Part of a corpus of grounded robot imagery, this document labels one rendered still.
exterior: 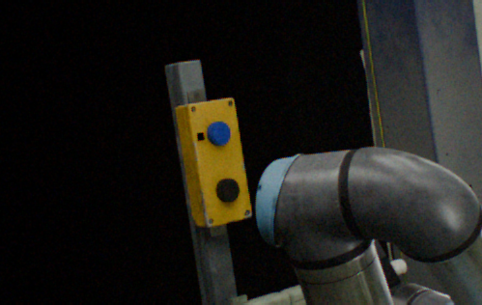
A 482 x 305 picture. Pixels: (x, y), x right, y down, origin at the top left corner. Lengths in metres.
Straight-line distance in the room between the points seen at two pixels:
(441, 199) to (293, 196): 0.18
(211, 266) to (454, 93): 0.68
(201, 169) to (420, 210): 0.91
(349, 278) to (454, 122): 1.08
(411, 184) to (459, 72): 1.15
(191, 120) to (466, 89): 0.67
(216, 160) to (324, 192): 0.86
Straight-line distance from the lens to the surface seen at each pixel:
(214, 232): 2.16
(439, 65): 2.33
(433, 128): 2.30
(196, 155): 2.07
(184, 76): 2.14
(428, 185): 1.25
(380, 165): 1.24
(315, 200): 1.26
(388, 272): 1.83
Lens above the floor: 1.54
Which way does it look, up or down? 3 degrees down
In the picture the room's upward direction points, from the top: 9 degrees counter-clockwise
